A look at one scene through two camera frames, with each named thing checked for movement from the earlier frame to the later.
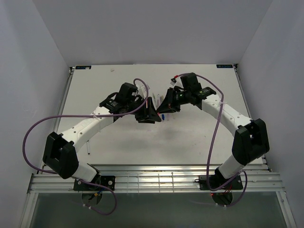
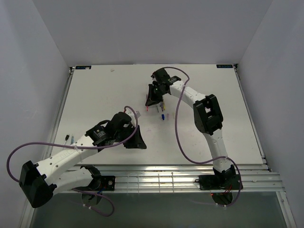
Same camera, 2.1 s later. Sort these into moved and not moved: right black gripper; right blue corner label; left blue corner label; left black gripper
Moved: left black gripper; right black gripper
Not moved: right blue corner label; left blue corner label
